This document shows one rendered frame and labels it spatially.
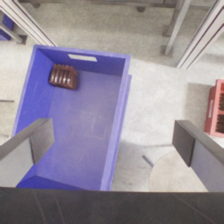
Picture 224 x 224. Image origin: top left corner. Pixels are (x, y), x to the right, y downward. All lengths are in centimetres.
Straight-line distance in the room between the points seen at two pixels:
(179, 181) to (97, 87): 57
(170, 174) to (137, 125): 36
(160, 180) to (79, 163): 38
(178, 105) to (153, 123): 18
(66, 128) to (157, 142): 52
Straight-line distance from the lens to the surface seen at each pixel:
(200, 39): 81
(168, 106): 101
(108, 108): 77
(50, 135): 17
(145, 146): 99
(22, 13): 92
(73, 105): 83
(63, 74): 78
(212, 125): 95
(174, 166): 76
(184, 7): 77
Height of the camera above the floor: 98
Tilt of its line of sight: 79 degrees down
